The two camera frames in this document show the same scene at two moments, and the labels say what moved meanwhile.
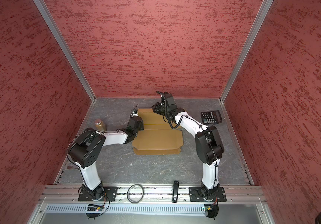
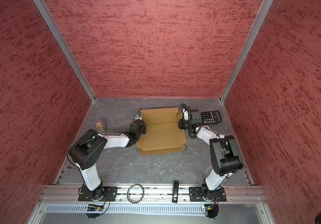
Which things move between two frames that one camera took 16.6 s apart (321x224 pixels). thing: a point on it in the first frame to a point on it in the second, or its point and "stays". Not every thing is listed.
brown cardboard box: x=158 y=136 stays
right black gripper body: x=161 y=109 to x=184 y=124
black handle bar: x=175 y=192 stays
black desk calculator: x=211 y=117 stays
